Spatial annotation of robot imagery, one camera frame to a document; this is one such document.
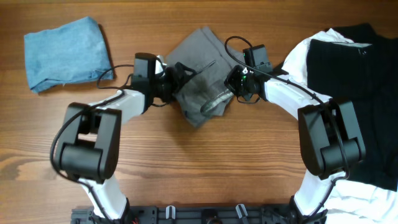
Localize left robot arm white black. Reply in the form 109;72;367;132
50;53;198;223

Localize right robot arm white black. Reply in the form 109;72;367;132
224;45;365;223

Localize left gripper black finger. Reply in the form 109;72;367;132
174;62;197;78
175;75;193;93

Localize folded blue denim garment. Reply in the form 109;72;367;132
24;17;111;93

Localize black base rail with clips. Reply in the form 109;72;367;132
70;202;330;224

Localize black garment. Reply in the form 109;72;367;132
276;22;398;192

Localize white shirt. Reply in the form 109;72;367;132
272;28;397;224

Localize grey shorts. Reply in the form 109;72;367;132
166;27;238;128

